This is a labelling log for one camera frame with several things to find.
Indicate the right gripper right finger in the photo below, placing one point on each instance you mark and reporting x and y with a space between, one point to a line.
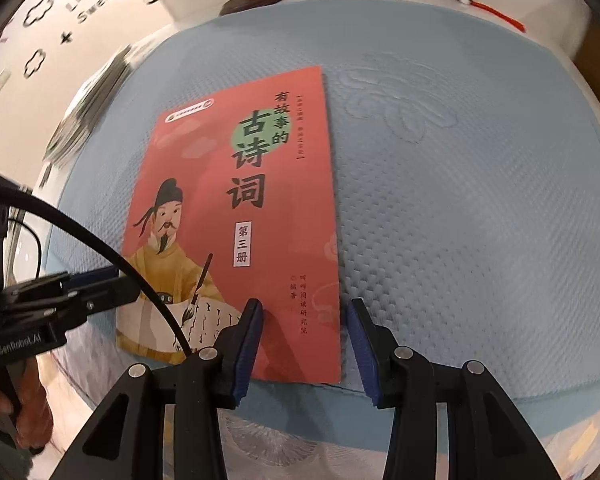
488 438

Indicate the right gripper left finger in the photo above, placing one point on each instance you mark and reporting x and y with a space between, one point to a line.
123 438

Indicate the stack of sorted books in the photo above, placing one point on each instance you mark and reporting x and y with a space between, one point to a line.
86 108

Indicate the person's left hand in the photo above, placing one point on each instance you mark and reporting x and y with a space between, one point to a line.
35 423

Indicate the salmon red poetry book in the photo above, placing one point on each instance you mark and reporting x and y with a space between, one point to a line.
234 200

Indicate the light blue table mat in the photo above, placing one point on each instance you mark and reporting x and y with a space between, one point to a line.
466 172

